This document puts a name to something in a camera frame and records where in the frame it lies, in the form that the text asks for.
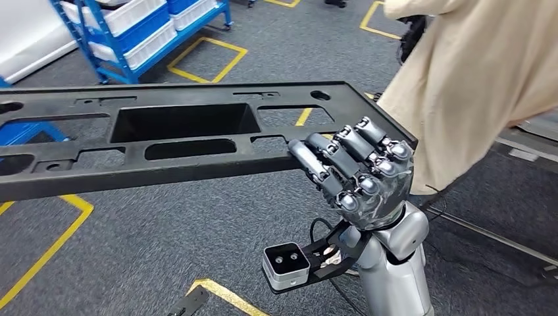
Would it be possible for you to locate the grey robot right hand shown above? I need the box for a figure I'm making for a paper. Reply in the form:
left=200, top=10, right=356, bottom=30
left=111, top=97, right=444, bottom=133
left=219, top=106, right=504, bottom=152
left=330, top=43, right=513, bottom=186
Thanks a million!
left=288, top=116, right=415, bottom=232

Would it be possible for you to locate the black plastic panel part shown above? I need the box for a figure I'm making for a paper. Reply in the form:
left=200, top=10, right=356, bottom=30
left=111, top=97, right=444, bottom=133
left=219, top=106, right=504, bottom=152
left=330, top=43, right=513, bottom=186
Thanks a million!
left=0, top=81, right=419, bottom=203

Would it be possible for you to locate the person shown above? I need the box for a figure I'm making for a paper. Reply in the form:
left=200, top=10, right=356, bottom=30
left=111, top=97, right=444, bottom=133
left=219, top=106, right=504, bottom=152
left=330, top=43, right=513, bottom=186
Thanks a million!
left=376, top=0, right=558, bottom=196

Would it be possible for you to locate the white plastic bin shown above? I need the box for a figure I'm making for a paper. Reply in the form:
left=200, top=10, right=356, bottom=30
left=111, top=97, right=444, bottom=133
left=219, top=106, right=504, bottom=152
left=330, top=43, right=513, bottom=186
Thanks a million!
left=88, top=18, right=178, bottom=72
left=60, top=0, right=168, bottom=37
left=168, top=0, right=219, bottom=32

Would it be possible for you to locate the blue metal rack on casters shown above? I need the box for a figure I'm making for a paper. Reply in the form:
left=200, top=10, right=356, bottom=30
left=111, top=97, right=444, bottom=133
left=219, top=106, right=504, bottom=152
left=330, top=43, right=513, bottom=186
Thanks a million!
left=49, top=0, right=233, bottom=85

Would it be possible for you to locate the black camera cable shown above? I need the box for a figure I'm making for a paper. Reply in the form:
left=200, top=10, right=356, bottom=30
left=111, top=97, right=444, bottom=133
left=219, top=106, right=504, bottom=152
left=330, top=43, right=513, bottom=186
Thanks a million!
left=309, top=185, right=447, bottom=316

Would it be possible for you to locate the black right camera bracket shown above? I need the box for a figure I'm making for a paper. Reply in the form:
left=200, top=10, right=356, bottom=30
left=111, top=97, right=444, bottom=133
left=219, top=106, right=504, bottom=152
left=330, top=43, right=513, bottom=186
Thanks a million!
left=266, top=219, right=372, bottom=295

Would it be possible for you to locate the black camera bracket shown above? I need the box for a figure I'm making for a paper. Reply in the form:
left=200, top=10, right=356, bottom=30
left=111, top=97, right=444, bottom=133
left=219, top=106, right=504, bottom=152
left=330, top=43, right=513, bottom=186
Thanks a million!
left=165, top=285, right=211, bottom=316
left=266, top=219, right=372, bottom=295

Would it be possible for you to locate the metal floor rail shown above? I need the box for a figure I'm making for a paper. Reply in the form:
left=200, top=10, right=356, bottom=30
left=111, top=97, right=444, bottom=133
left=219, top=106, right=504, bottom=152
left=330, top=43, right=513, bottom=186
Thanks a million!
left=424, top=205, right=558, bottom=268

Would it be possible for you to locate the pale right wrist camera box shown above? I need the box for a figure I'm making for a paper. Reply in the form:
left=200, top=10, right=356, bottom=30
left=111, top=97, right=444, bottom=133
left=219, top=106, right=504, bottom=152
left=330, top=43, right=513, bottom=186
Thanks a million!
left=262, top=242, right=312, bottom=292

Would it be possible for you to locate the black left camera bracket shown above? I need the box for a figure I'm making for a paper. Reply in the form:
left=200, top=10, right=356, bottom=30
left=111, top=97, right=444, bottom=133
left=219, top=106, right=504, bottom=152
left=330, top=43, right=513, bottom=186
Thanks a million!
left=165, top=285, right=211, bottom=316

